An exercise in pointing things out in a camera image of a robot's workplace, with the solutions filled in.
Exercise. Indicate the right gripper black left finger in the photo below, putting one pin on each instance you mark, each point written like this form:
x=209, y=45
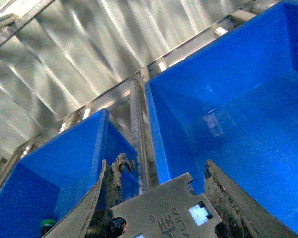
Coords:
x=93, y=217

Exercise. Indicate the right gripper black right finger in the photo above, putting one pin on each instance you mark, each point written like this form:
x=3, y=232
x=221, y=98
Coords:
x=241, y=215

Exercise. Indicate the grey push button switch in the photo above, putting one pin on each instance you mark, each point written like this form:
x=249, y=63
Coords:
x=168, y=211

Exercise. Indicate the blue plastic bin left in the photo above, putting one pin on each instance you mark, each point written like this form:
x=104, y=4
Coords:
x=52, y=180

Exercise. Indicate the blue plastic bin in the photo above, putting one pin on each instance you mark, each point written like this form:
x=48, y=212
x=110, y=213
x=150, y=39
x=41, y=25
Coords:
x=235, y=102
x=52, y=180

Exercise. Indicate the blue plastic bin centre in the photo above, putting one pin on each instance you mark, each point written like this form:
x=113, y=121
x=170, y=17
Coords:
x=235, y=102

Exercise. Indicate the white roller conveyor track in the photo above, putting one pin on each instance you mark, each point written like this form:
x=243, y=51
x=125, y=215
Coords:
x=136, y=130

